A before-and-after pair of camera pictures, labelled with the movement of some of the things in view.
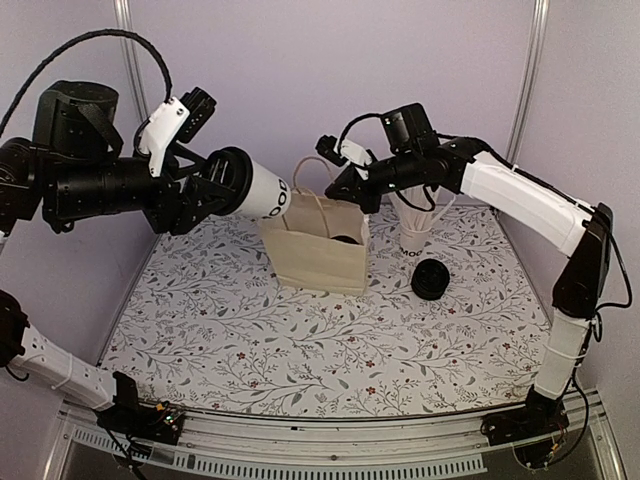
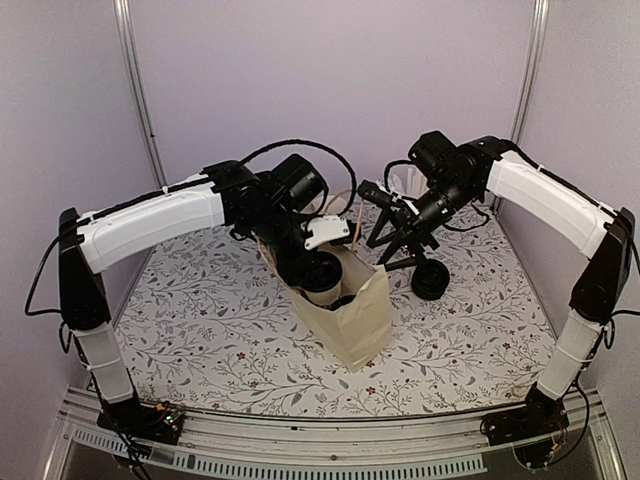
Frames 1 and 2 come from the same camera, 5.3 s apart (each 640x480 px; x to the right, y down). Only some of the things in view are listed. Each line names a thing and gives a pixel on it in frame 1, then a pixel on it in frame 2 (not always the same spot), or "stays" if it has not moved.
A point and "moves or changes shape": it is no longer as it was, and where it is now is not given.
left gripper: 162,212 -> 285,269
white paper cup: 270,196 moves or changes shape
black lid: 345,239 -> 342,301
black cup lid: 228,175 moves or changes shape
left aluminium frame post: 124,21 stays
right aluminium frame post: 531,81 stays
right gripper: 349,178 -> 409,229
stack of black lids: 430,279 stays
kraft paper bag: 318,244 moves or changes shape
